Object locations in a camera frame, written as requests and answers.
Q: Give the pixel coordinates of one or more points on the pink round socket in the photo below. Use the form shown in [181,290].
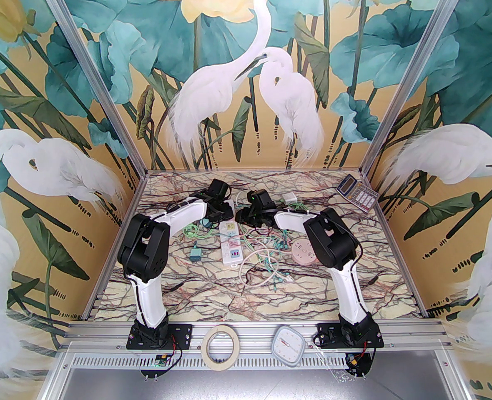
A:
[303,253]

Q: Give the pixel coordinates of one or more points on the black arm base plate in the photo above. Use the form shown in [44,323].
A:
[183,333]
[327,333]

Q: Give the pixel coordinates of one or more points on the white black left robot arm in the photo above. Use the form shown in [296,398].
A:
[150,302]

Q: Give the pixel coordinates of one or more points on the grey desk calculator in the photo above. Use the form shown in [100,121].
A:
[356,192]

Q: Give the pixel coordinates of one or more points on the white power strip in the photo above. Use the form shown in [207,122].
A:
[231,244]

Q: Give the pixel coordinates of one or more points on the white cube USB charger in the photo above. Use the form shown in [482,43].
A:
[289,198]

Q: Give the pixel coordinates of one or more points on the perforated metal panel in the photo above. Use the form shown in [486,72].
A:
[104,381]

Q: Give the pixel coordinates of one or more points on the white square timer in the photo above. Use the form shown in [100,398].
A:
[288,346]

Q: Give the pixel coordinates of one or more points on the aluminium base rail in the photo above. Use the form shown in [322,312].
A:
[250,331]

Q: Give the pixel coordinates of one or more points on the teal USB charger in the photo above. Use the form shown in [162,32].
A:
[195,253]

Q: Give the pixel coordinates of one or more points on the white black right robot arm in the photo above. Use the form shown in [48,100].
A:
[350,294]

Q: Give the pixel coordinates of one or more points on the masking tape roll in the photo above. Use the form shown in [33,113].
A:
[206,348]

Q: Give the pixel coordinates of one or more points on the aluminium frame post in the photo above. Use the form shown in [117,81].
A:
[412,77]
[91,77]

